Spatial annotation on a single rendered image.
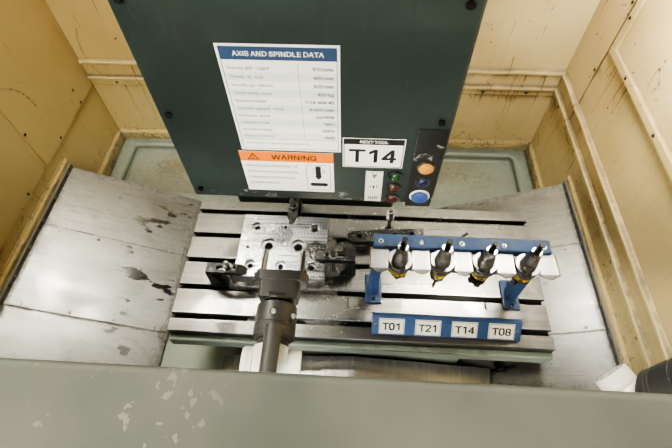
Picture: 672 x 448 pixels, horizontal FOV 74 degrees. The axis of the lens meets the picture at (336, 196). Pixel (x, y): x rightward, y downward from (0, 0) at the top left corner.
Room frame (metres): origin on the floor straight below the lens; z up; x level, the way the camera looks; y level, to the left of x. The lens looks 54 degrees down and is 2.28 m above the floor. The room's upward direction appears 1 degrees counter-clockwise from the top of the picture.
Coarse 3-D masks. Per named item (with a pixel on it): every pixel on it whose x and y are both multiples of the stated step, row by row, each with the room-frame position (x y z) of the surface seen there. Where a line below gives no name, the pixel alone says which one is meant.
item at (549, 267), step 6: (546, 258) 0.54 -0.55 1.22; (552, 258) 0.54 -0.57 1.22; (546, 264) 0.53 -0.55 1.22; (552, 264) 0.53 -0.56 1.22; (540, 270) 0.51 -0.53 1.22; (546, 270) 0.51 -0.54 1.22; (552, 270) 0.51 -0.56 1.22; (558, 270) 0.51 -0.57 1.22; (546, 276) 0.49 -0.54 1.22; (552, 276) 0.49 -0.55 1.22; (558, 276) 0.49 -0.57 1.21
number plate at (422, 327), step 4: (416, 320) 0.48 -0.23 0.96; (420, 320) 0.48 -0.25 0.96; (424, 320) 0.48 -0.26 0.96; (428, 320) 0.48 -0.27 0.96; (432, 320) 0.48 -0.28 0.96; (436, 320) 0.48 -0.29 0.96; (416, 324) 0.47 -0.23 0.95; (420, 324) 0.47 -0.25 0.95; (424, 324) 0.47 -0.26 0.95; (428, 324) 0.47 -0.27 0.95; (432, 324) 0.47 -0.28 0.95; (436, 324) 0.47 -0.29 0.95; (440, 324) 0.47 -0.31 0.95; (416, 328) 0.46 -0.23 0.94; (420, 328) 0.46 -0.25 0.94; (424, 328) 0.46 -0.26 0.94; (428, 328) 0.46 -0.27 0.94; (432, 328) 0.46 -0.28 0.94; (436, 328) 0.46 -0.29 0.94; (440, 328) 0.46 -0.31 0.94; (416, 332) 0.45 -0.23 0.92; (420, 332) 0.45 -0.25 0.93; (424, 332) 0.45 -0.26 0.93; (428, 332) 0.45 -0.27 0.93; (432, 332) 0.45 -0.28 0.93; (436, 332) 0.45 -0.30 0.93; (440, 332) 0.45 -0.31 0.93
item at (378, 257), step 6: (372, 252) 0.57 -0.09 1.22; (378, 252) 0.57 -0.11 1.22; (384, 252) 0.57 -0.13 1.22; (372, 258) 0.56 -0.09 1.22; (378, 258) 0.56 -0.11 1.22; (384, 258) 0.56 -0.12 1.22; (372, 264) 0.54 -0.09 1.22; (378, 264) 0.54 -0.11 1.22; (384, 264) 0.54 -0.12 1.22; (378, 270) 0.52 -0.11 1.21; (384, 270) 0.52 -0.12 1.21
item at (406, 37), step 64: (128, 0) 0.50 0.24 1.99; (192, 0) 0.49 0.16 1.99; (256, 0) 0.48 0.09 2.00; (320, 0) 0.48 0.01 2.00; (384, 0) 0.47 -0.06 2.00; (448, 0) 0.47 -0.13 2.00; (192, 64) 0.49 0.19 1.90; (384, 64) 0.47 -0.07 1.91; (448, 64) 0.47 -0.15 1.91; (192, 128) 0.49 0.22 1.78; (384, 128) 0.47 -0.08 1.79; (448, 128) 0.46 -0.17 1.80; (256, 192) 0.49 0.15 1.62; (320, 192) 0.48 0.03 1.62; (384, 192) 0.47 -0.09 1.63
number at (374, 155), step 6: (366, 150) 0.47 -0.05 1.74; (372, 150) 0.47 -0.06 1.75; (378, 150) 0.47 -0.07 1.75; (384, 150) 0.47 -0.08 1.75; (390, 150) 0.47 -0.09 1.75; (396, 150) 0.47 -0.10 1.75; (366, 156) 0.47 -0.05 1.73; (372, 156) 0.47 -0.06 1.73; (378, 156) 0.47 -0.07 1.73; (384, 156) 0.47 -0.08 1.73; (390, 156) 0.47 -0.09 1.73; (396, 156) 0.47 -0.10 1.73; (366, 162) 0.47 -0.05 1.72; (372, 162) 0.47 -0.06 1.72; (378, 162) 0.47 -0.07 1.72; (384, 162) 0.47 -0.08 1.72; (390, 162) 0.47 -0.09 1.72; (396, 162) 0.47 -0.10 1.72
